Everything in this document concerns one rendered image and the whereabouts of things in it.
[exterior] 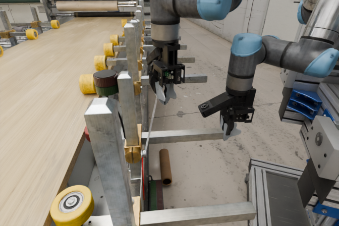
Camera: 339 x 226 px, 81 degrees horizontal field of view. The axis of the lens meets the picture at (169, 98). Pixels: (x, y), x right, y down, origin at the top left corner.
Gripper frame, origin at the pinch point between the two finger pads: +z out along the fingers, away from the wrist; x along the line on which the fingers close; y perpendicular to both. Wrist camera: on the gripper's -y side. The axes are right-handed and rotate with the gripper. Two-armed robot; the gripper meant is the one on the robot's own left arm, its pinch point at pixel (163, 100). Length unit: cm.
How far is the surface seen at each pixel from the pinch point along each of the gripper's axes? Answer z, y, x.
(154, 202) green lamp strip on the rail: 26.6, 15.3, -10.6
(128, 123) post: 1.5, 5.5, -13.3
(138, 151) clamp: 10.5, 7.9, -12.0
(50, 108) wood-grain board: 6.7, -23.4, -35.5
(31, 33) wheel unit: 1, -146, -51
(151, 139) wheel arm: 11.8, 3.6, -6.2
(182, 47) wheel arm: 2, -59, 40
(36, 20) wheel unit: -1, -203, -52
